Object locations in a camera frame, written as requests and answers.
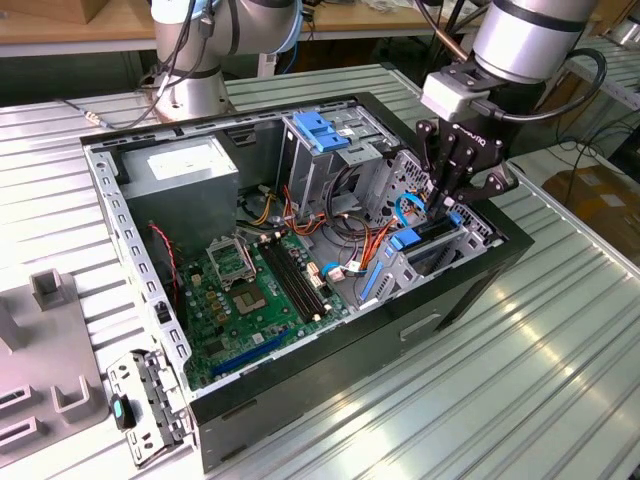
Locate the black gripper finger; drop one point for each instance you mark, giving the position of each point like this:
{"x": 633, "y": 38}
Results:
{"x": 490, "y": 187}
{"x": 425, "y": 145}

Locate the hard disk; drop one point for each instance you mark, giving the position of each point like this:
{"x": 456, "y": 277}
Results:
{"x": 402, "y": 241}

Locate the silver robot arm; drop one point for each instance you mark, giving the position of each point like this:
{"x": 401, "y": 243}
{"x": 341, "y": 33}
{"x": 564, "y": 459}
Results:
{"x": 530, "y": 35}

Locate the metal disk bay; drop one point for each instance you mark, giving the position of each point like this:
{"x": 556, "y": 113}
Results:
{"x": 472, "y": 242}

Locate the flat cardboard box with label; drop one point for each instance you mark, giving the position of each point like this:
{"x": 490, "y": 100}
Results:
{"x": 600, "y": 200}

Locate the blue plastic bay latch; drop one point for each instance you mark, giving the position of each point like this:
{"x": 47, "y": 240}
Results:
{"x": 315, "y": 130}

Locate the metal optical drive cage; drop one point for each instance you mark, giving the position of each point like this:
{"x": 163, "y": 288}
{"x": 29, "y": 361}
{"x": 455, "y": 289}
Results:
{"x": 310, "y": 170}

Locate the wooden desk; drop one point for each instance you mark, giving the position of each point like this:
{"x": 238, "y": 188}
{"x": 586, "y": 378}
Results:
{"x": 360, "y": 20}

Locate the blue white board plug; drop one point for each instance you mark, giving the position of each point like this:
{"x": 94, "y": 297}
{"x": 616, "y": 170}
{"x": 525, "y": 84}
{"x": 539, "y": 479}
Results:
{"x": 332, "y": 272}

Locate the metal slat side table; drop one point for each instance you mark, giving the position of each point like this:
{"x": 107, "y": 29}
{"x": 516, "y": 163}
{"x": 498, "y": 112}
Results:
{"x": 625, "y": 80}

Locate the black RAM slot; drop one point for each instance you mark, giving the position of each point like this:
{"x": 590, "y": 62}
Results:
{"x": 292, "y": 280}
{"x": 304, "y": 274}
{"x": 286, "y": 282}
{"x": 298, "y": 277}

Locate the black PC case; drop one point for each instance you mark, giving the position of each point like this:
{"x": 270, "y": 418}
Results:
{"x": 350, "y": 350}

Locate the green motherboard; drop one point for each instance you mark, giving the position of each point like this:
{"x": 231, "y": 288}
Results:
{"x": 265, "y": 325}

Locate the grey power supply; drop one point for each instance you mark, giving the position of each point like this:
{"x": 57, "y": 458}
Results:
{"x": 180, "y": 210}

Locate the blue expansion slot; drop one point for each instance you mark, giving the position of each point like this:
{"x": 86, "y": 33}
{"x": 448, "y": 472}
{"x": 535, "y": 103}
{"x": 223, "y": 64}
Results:
{"x": 250, "y": 356}

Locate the black case fan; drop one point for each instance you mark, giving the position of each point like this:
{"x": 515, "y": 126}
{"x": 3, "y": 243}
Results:
{"x": 160, "y": 250}

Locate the brown cardboard box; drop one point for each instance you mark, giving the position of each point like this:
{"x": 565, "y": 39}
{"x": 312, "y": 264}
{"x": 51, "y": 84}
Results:
{"x": 92, "y": 9}

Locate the black latch with blue tab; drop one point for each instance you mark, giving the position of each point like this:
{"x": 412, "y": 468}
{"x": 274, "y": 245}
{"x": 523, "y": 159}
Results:
{"x": 122, "y": 412}

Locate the grey parts rack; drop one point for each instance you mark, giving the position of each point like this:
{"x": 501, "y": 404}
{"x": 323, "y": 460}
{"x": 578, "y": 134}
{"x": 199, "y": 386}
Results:
{"x": 55, "y": 345}

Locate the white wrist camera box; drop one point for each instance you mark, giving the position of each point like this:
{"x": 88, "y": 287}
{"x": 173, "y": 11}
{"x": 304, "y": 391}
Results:
{"x": 445, "y": 97}

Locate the metal expansion bracket plate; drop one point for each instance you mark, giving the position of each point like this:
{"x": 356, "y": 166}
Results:
{"x": 122, "y": 372}

